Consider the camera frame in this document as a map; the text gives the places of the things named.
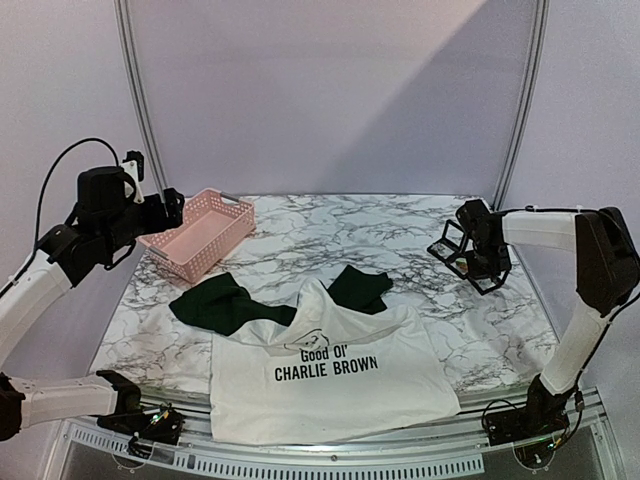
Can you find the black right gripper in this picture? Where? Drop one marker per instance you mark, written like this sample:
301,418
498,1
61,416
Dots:
473,250

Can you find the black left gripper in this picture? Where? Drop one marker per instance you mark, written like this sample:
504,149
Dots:
158,220

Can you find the round landscape picture badge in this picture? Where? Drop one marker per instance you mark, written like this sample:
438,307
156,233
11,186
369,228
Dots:
462,264

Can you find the white and green t-shirt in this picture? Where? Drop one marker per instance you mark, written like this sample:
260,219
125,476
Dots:
339,364

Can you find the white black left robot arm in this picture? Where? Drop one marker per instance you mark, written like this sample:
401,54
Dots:
55,310

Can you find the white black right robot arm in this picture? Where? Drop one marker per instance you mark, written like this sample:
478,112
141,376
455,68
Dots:
607,274

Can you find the pink plastic perforated basket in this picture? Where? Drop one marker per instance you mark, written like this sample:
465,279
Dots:
214,223

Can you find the black wire frame organizer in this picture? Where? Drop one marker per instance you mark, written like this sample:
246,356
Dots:
455,250

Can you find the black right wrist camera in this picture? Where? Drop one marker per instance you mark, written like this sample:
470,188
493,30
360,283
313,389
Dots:
470,214

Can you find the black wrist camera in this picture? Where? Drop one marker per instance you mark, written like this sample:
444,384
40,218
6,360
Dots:
470,214
103,193

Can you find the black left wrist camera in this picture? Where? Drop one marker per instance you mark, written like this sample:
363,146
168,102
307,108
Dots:
103,193

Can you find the aluminium left corner post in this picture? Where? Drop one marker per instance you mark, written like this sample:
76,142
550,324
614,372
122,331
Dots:
124,21

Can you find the aluminium corner post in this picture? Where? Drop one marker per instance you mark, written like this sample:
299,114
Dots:
124,21
525,99

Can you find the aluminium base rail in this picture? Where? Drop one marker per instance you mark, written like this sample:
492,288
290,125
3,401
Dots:
455,448

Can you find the aluminium right corner post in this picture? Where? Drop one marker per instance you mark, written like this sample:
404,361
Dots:
525,99

